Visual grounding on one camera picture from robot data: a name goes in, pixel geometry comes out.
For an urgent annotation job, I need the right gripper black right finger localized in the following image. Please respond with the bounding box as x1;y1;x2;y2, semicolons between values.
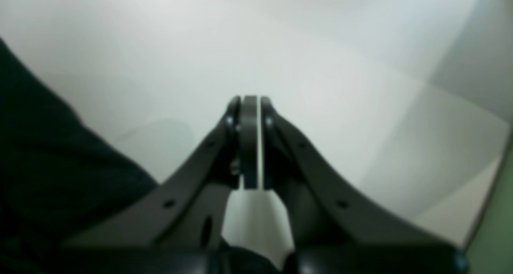
261;97;469;274

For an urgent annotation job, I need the black long-sleeve shirt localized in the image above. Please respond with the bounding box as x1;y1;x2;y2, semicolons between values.
0;42;157;274

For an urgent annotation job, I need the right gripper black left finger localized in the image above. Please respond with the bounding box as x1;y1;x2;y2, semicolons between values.
53;95;258;274

